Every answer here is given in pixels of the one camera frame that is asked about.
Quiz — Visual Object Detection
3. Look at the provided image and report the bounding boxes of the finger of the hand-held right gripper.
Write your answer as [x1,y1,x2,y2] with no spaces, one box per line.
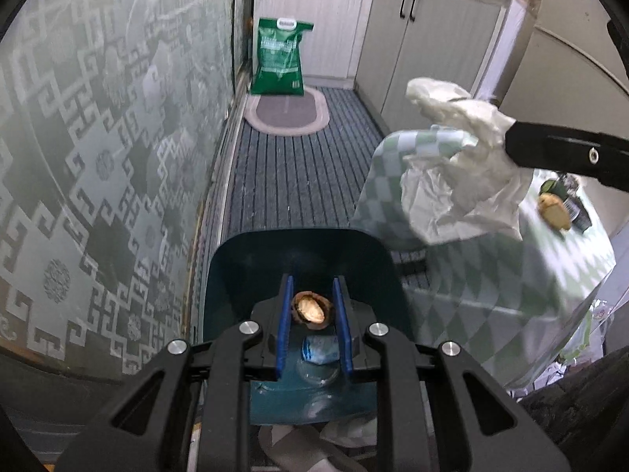
[504,119,629,190]

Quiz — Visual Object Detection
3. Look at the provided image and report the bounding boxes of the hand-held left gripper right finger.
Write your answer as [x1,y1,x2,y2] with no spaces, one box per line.
[331,275,573,472]

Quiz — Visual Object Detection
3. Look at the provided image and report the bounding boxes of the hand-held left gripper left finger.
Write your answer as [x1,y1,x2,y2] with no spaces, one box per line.
[59,274,296,472]

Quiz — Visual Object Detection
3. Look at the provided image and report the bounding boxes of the walnut shell half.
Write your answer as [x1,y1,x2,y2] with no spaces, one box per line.
[291,291,331,328]

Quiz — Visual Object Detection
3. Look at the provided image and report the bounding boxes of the plastic bottle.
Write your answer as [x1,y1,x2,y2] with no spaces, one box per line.
[295,333,342,389]

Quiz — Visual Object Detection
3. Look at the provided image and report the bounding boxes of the dark teal trash bin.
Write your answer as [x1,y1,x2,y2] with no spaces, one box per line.
[204,229,414,426]

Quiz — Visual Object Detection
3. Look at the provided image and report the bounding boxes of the white tissue paper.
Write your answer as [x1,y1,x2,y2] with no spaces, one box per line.
[399,77,534,245]

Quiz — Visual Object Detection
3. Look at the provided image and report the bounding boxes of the black printed box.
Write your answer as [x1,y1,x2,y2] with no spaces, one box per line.
[560,174,593,234]

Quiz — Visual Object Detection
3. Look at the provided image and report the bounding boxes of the beige refrigerator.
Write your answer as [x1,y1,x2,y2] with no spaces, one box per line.
[489,0,629,242]

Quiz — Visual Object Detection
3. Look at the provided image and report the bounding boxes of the grey slipper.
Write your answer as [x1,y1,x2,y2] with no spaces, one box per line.
[258,423,374,472]

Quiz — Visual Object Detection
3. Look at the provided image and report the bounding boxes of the green white checkered tablecloth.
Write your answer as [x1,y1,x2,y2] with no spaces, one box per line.
[350,125,617,387]

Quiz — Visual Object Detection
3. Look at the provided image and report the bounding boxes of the dark striped floor mat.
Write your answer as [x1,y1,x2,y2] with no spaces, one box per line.
[216,86,428,276]

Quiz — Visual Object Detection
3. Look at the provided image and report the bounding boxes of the grey oval floor mat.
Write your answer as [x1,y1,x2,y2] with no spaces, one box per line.
[243,86,331,135]

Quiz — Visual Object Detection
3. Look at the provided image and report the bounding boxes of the frosted patterned sliding door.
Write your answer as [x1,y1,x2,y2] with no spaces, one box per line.
[0,0,256,394]

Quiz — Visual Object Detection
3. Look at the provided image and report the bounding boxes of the green rice bag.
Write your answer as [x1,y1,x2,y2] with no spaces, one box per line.
[248,16,315,96]

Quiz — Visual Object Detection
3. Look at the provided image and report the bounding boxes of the white base cabinet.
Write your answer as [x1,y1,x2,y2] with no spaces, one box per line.
[253,0,379,79]

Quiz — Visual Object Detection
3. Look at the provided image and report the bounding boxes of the white cabinet black handles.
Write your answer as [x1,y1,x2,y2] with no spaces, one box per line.
[355,0,534,133]

